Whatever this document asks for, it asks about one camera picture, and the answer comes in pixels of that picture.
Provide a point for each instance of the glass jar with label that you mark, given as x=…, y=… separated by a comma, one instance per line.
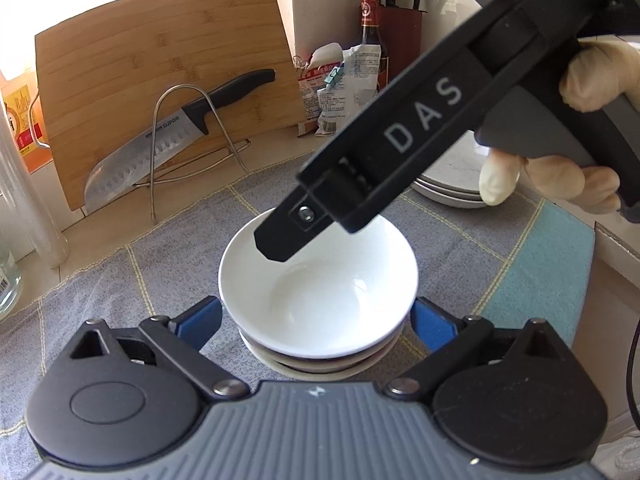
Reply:
x=7, y=285

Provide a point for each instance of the bamboo cutting board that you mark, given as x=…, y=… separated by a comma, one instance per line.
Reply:
x=150, y=35

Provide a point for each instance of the dark brown knife block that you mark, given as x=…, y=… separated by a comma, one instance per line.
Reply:
x=402, y=35

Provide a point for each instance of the grey and teal table mat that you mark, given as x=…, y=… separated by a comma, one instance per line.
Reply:
x=165, y=270

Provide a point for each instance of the white seasoning packet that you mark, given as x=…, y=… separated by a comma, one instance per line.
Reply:
x=350, y=75

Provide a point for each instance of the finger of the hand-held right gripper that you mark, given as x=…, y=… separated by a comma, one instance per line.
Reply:
x=285, y=232

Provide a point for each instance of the white plate with fruit print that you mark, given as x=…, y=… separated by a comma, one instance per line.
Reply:
x=450, y=203
x=440, y=195
x=450, y=175

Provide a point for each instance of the person's right hand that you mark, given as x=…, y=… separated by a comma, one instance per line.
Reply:
x=600, y=75

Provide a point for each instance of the dark soy sauce bottle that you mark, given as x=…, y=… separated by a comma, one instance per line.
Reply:
x=370, y=25

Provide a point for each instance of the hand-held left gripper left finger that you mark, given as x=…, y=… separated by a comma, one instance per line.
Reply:
x=200, y=320

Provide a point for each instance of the red and white packet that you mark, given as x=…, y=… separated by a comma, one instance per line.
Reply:
x=312, y=90

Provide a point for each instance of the white bowl with pink flowers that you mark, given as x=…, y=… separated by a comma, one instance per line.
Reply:
x=262, y=352
x=325, y=305
x=300, y=371

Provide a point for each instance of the orange cooking oil jug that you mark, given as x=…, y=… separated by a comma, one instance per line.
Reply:
x=20, y=125

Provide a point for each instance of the teal bag clip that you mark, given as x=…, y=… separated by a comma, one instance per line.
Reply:
x=334, y=77

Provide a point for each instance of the stack of clear plastic cups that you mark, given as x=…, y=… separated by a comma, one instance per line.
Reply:
x=35, y=220

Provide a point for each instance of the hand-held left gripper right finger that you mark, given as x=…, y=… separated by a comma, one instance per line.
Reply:
x=432, y=325

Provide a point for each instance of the person's white clothing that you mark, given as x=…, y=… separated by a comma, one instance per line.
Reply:
x=622, y=460

